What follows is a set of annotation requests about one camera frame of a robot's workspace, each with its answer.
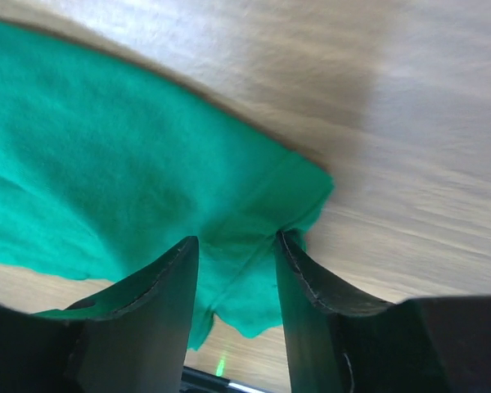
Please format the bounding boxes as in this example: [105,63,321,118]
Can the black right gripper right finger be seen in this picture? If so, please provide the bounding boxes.
[275,232,491,392]

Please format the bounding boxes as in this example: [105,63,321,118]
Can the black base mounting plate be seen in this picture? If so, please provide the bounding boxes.
[179,366,265,393]

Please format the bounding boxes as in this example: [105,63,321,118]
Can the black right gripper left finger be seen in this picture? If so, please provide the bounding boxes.
[0,237,199,392]

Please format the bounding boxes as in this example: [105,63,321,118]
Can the green t shirt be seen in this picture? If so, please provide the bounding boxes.
[0,22,333,349]

